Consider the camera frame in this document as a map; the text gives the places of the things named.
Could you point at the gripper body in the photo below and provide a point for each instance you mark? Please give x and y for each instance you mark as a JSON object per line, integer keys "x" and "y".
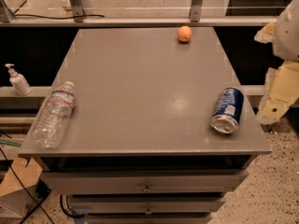
{"x": 288, "y": 36}

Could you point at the blue pepsi can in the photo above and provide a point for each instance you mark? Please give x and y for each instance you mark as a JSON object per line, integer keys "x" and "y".
{"x": 227, "y": 111}

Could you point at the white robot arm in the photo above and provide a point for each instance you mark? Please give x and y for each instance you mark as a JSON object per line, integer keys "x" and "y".
{"x": 283, "y": 33}

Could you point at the orange fruit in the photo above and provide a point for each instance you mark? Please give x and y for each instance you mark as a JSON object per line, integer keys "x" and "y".
{"x": 184, "y": 34}

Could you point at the grey drawer cabinet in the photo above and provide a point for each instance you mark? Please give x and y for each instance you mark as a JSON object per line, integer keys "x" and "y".
{"x": 144, "y": 104}

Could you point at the top grey drawer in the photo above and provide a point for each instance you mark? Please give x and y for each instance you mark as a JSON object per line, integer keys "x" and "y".
{"x": 91, "y": 183}

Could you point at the grey drawer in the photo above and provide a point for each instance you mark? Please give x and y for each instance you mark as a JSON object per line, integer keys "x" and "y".
{"x": 146, "y": 204}
{"x": 149, "y": 219}
{"x": 91, "y": 183}

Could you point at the middle grey drawer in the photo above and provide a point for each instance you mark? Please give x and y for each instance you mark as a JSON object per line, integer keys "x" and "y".
{"x": 146, "y": 204}

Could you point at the clear plastic water bottle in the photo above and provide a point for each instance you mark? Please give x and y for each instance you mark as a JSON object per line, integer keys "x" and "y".
{"x": 54, "y": 117}

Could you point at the bottom grey drawer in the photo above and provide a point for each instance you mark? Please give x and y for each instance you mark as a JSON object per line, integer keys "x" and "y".
{"x": 149, "y": 219}

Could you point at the white pump dispenser bottle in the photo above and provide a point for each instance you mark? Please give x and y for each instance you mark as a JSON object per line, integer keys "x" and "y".
{"x": 18, "y": 81}

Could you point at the cardboard box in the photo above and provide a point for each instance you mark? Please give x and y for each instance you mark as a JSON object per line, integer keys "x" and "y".
{"x": 17, "y": 188}

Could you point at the right metal bracket post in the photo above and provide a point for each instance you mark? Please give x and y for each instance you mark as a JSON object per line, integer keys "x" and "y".
{"x": 195, "y": 11}

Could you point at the metal bracket post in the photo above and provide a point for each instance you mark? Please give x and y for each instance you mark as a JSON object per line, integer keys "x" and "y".
{"x": 77, "y": 10}
{"x": 195, "y": 11}

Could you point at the left metal bracket post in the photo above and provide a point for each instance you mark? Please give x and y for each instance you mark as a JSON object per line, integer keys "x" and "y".
{"x": 77, "y": 10}

